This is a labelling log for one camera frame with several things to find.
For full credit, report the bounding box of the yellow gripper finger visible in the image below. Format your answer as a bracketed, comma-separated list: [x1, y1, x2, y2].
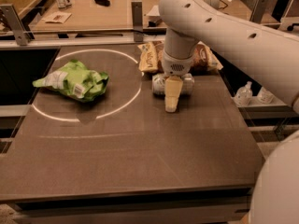
[164, 76, 183, 113]

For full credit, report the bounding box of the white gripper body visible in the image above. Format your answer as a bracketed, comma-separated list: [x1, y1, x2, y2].
[162, 49, 193, 77]

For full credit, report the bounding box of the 7up soda can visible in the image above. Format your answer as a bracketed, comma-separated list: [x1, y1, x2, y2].
[152, 73, 194, 95]

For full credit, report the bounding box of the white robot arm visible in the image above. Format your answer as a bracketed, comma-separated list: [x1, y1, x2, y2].
[159, 0, 299, 224]

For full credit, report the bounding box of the brown yellow snack bag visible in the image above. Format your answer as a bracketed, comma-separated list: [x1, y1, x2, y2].
[137, 41, 223, 74]

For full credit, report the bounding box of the white paper sheet centre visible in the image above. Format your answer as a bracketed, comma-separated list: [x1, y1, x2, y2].
[147, 5, 160, 17]

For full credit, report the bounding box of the clear sanitizer bottle left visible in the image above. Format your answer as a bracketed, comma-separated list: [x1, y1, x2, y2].
[234, 81, 252, 106]

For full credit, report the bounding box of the clear sanitizer bottle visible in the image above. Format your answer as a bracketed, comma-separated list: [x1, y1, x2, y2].
[234, 81, 252, 106]
[257, 87, 274, 104]

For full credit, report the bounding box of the clear sanitizer bottle right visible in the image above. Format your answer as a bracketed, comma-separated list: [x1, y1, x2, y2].
[257, 87, 274, 104]

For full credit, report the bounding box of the green chip bag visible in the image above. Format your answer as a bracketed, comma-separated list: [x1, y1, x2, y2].
[33, 60, 109, 103]

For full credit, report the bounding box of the black computer mouse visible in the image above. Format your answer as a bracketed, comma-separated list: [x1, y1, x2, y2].
[94, 0, 110, 7]

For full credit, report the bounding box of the small paper envelope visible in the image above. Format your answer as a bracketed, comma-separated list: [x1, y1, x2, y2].
[43, 11, 71, 24]

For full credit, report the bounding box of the middle metal bracket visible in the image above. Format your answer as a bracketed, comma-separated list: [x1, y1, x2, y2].
[131, 1, 143, 42]

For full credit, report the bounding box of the metal bracket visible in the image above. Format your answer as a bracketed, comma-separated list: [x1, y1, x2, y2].
[249, 0, 269, 23]
[0, 4, 31, 46]
[131, 1, 143, 42]

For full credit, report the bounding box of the right metal bracket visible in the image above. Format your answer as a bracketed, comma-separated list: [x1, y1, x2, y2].
[249, 0, 269, 23]

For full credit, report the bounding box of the left metal bracket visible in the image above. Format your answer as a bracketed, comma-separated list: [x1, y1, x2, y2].
[0, 4, 31, 46]

